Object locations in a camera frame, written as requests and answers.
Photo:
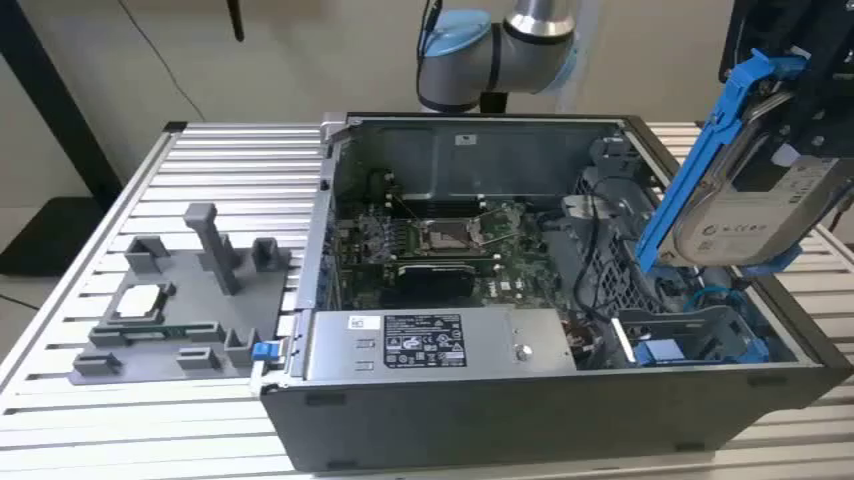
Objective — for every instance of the silver power supply unit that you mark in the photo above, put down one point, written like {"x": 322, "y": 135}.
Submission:
{"x": 334, "y": 345}

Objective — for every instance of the black graphics card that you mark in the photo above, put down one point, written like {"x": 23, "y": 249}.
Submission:
{"x": 434, "y": 285}

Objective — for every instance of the green motherboard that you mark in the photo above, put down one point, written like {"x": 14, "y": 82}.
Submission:
{"x": 521, "y": 270}

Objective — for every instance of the grey metal disk bay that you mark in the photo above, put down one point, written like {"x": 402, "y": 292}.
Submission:
{"x": 601, "y": 260}

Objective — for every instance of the blue case latch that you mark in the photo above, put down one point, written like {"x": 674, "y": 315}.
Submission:
{"x": 264, "y": 350}

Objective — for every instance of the black open PC case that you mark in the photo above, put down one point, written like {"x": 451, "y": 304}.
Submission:
{"x": 467, "y": 425}

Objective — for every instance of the black slanted post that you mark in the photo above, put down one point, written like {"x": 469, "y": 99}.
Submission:
{"x": 47, "y": 90}

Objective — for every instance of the silver CPU chip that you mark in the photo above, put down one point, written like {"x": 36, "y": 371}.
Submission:
{"x": 142, "y": 301}

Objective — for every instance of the CPU socket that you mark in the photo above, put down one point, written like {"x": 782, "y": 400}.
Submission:
{"x": 446, "y": 236}

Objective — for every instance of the white case sticker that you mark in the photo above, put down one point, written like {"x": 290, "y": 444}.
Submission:
{"x": 465, "y": 139}

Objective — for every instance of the black floor base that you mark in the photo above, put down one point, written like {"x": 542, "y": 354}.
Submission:
{"x": 54, "y": 235}

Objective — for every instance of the hard disk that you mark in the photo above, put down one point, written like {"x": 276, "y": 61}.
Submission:
{"x": 741, "y": 225}

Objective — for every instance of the grey parts rack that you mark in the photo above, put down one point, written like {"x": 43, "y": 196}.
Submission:
{"x": 194, "y": 300}

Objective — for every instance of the black hanging rod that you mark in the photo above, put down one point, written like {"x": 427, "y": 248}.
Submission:
{"x": 235, "y": 20}

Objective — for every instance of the black RAM slots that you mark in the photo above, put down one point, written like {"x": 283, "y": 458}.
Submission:
{"x": 434, "y": 206}

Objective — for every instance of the green RAM stick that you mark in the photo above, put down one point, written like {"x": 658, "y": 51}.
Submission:
{"x": 182, "y": 331}

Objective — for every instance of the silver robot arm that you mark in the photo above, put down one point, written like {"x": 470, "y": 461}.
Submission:
{"x": 467, "y": 70}

